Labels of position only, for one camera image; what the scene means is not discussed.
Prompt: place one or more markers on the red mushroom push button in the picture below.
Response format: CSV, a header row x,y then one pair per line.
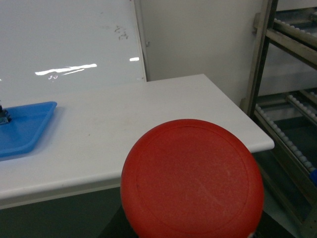
x,y
190,178

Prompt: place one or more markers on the white work table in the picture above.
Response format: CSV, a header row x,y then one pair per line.
x,y
90,134

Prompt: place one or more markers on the metal roller rack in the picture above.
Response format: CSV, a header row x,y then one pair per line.
x,y
282,99

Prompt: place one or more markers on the white glossy back panel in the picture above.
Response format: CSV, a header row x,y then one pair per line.
x,y
55,46

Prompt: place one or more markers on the blue plastic tray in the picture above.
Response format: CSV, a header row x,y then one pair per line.
x,y
21,134

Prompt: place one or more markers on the green mushroom push button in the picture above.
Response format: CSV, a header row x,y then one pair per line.
x,y
5,117

